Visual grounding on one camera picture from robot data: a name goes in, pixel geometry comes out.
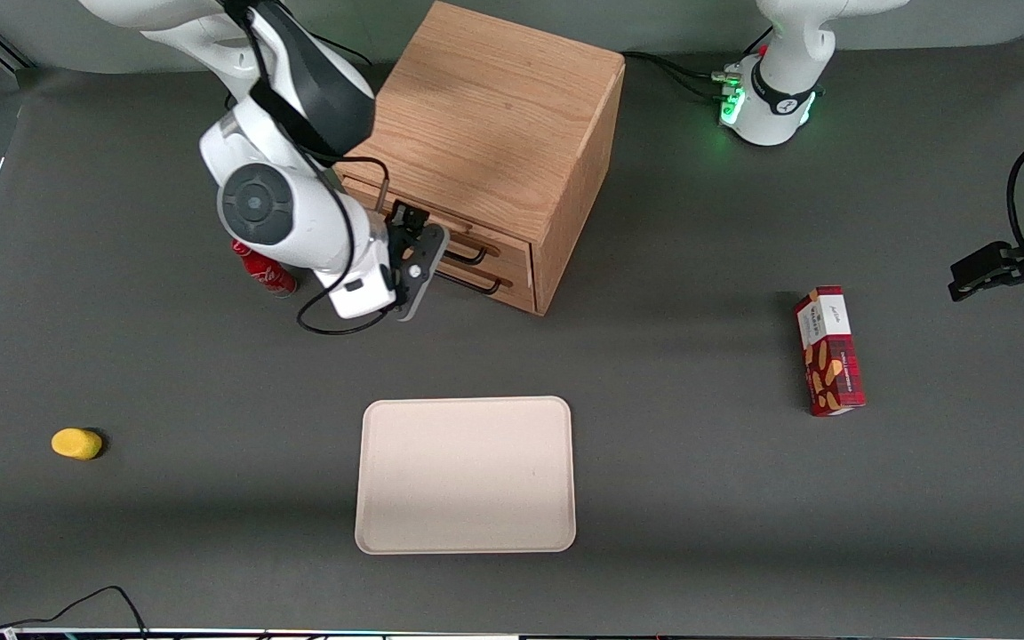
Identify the wooden drawer cabinet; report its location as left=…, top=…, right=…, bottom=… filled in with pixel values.
left=332, top=0, right=627, bottom=316

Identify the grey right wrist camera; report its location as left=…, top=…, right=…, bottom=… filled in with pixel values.
left=315, top=262, right=399, bottom=321

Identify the yellow lemon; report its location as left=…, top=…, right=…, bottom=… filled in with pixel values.
left=51, top=428, right=105, bottom=461

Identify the black cable along right arm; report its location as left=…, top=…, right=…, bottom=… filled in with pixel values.
left=219, top=0, right=393, bottom=337

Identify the black cable at left arm base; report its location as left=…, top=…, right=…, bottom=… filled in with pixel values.
left=623, top=51, right=740, bottom=100

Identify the red cookie box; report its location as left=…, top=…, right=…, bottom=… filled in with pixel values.
left=793, top=284, right=868, bottom=418

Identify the black cable at arm base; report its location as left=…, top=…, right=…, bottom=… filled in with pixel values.
left=623, top=51, right=740, bottom=100
left=312, top=31, right=372, bottom=68

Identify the thin black cable on table edge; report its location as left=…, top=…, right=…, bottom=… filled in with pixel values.
left=0, top=585, right=150, bottom=640

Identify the black cable at right arm base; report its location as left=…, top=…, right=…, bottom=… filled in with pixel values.
left=312, top=31, right=372, bottom=68

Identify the red soda bottle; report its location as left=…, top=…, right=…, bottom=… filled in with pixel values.
left=230, top=238, right=298, bottom=298

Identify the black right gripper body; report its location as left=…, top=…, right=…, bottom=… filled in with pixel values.
left=388, top=224, right=451, bottom=323

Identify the beige plastic tray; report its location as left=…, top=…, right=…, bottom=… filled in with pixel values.
left=355, top=396, right=577, bottom=556

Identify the wooden drawer with black handle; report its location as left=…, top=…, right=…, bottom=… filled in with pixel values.
left=435, top=267, right=538, bottom=316
left=339, top=173, right=534, bottom=266
left=439, top=240, right=536, bottom=291

